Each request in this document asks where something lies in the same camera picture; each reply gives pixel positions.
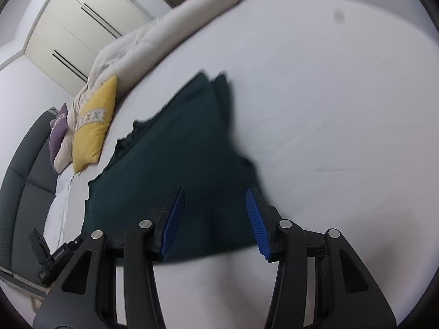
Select dark green knit sweater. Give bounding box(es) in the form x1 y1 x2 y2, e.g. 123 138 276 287
83 73 258 262

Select dark grey upholstered headboard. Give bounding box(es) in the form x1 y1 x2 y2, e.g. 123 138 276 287
1 111 57 286

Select purple patterned cushion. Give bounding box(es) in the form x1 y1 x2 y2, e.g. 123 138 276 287
48 103 68 165

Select yellow patterned cushion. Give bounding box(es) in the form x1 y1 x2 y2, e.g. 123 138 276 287
72 76 118 174

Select white bed sheet mattress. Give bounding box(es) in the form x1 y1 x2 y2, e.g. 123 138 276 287
44 0 438 323

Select beige duvet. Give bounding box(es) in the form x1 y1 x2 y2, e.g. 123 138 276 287
53 0 242 174

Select cream wardrobe with black handles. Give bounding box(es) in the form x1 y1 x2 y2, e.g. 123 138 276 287
25 0 151 96

